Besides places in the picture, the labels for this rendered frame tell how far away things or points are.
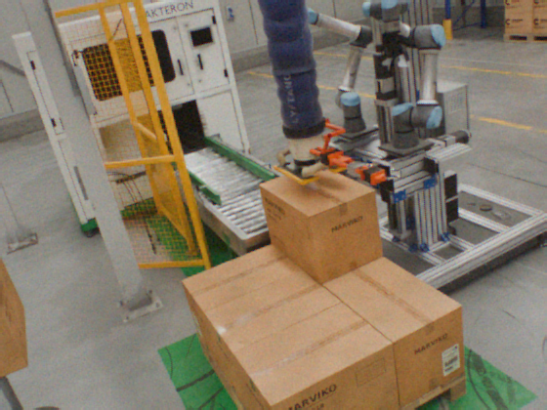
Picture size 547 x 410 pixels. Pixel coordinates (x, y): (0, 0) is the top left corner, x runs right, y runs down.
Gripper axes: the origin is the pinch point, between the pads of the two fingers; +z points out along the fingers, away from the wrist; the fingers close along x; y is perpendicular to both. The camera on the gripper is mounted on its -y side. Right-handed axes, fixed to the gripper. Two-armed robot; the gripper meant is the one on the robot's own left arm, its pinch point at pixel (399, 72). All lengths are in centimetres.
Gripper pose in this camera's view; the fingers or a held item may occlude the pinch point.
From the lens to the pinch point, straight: 269.0
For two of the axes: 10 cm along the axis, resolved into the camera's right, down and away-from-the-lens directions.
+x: 4.5, 2.9, -8.4
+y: -8.8, 3.4, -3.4
